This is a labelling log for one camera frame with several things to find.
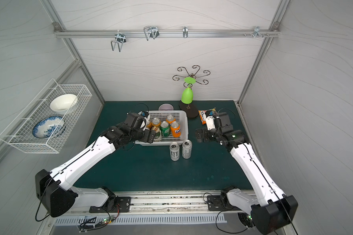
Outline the white ceramic bowl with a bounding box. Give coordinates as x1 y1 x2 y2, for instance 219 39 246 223
50 94 78 115

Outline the double metal hook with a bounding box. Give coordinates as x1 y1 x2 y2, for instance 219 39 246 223
110 31 126 52

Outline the black metal cup stand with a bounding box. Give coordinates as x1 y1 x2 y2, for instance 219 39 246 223
172 65 211 118

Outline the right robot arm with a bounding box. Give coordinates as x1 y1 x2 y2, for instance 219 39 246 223
196 128 298 235

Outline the green Sprite can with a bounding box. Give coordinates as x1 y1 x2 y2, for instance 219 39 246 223
160 121 171 138

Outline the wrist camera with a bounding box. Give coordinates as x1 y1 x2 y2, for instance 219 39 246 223
206 116 216 131
138 111 150 130

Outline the white plastic basket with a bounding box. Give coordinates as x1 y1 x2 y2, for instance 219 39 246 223
135 110 188 146

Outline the colourful snack bag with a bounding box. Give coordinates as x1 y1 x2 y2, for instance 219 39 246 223
198 108 217 125

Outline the white wire wall basket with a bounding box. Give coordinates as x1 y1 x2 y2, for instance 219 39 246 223
0 79 92 154

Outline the white Monster can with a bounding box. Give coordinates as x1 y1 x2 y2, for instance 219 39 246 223
182 140 193 159
169 142 180 162

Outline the orange Fanta can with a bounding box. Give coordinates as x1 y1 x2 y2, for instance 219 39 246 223
170 121 181 138

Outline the orange can back middle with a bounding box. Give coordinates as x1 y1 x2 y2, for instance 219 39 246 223
152 117 161 127

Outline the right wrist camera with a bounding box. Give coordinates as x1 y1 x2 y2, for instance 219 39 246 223
206 116 216 131

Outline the small metal hook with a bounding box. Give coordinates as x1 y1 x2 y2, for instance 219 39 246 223
182 26 188 38

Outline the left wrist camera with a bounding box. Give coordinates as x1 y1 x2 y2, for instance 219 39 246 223
138 111 150 130

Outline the green beer can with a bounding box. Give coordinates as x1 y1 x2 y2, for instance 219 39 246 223
152 126 162 142

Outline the right metal hook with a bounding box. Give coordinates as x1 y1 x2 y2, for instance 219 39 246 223
243 26 269 38

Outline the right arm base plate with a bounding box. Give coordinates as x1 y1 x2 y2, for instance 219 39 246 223
206 194 232 211

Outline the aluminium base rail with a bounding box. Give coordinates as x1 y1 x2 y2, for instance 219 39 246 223
46 190 289 216

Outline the metal loop hook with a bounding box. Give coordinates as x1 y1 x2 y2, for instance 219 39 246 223
143 26 159 41

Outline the pink bowl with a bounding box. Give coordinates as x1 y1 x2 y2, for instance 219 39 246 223
158 103 174 111

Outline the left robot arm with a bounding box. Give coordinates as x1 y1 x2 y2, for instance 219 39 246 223
35 111 156 217

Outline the orange can back left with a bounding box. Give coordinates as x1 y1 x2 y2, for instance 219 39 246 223
146 120 153 130

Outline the aluminium top rail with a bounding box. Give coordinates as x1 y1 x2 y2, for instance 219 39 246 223
54 28 281 39

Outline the blue patterned plate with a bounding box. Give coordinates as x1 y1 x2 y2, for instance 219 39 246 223
32 116 65 139

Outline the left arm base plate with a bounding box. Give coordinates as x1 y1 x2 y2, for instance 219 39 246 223
89 196 131 213

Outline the orange can back right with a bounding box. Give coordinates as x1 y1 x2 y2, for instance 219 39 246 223
166 115 176 124

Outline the green plastic wine glass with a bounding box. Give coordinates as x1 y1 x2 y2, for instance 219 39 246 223
181 77 196 104

